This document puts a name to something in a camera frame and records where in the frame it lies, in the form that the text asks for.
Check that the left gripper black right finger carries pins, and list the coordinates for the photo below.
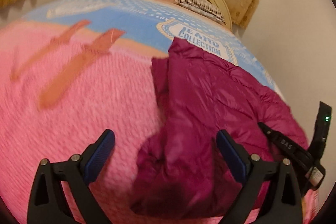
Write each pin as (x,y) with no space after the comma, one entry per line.
(282,203)

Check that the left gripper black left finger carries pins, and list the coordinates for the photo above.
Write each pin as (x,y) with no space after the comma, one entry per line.
(47,202)

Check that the magenta puffer jacket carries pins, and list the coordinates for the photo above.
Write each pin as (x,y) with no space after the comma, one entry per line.
(181,173)

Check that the blue and pink bedspread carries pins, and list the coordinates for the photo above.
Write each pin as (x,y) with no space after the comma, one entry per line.
(73,68)

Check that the striped grey pillow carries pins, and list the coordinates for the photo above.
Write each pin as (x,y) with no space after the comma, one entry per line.
(204,8)

